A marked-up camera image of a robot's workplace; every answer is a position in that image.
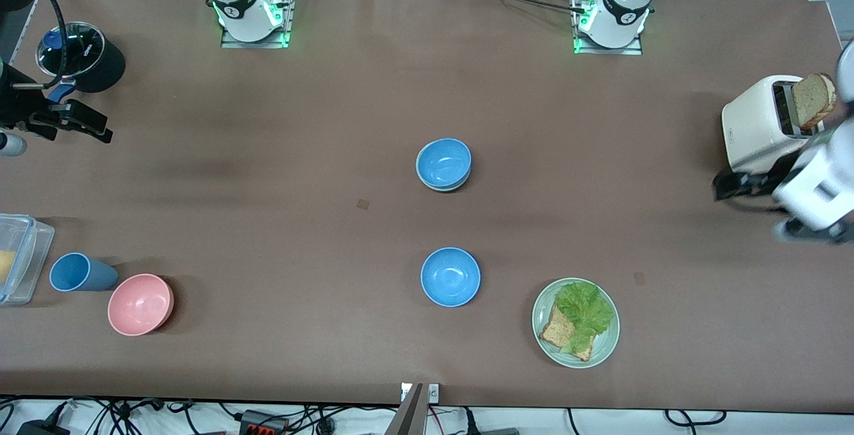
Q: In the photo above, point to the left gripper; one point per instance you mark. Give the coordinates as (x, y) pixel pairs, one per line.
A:
(758, 185)

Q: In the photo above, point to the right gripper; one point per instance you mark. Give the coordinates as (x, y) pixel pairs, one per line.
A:
(15, 107)

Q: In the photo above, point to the green bowl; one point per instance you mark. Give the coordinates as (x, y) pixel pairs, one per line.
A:
(445, 189)

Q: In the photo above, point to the blue bowl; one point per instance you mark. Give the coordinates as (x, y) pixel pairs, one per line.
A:
(444, 161)
(450, 277)

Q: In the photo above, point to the pink bowl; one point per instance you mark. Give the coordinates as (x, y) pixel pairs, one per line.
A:
(139, 305)

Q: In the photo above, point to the cream toaster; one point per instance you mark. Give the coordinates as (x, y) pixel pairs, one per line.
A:
(750, 125)

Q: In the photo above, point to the glass lid with blue knob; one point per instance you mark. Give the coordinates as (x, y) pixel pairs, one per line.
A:
(77, 48)

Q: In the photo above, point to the brown toast slice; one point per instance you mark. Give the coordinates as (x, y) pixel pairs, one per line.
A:
(814, 98)

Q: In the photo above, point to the clear plastic container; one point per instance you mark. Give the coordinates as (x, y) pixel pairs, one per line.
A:
(30, 255)

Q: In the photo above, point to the blue cup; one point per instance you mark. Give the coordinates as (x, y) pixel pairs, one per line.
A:
(80, 273)

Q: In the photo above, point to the yellow food in container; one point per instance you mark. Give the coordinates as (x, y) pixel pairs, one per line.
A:
(5, 267)

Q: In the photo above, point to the green lettuce leaf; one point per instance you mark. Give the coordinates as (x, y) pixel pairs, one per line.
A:
(586, 311)

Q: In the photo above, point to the green plate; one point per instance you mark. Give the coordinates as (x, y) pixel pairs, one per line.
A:
(604, 345)

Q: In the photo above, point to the brown bread slice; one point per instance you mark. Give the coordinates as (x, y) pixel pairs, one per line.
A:
(555, 331)

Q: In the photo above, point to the black power brick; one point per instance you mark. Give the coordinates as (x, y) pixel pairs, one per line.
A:
(43, 428)

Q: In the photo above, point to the black orange power adapter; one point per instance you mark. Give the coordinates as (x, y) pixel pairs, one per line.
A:
(263, 423)

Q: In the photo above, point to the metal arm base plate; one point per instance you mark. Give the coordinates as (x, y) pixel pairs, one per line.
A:
(288, 18)
(634, 48)

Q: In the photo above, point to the white table edge bracket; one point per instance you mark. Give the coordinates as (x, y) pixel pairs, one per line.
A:
(434, 392)

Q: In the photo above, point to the grey camera pole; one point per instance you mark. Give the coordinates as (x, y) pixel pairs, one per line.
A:
(407, 415)

